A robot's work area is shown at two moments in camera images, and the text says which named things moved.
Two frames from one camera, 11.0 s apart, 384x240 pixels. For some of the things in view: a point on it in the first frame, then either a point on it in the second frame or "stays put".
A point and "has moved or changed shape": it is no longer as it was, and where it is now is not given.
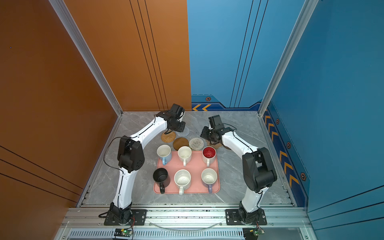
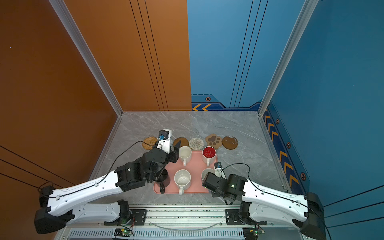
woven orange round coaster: [168, 137] → [150, 140]
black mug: [160, 175] stays put
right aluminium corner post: [303, 19] stays put
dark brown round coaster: [217, 146] has moved or changed shape
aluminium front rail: [186, 218] stays put
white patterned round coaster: [196, 143] stays put
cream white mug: [184, 154] stays put
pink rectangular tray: [195, 167] stays put
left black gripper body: [178, 126] → [165, 161]
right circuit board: [251, 233] stays put
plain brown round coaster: [179, 142] stays put
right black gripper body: [208, 134] → [217, 194]
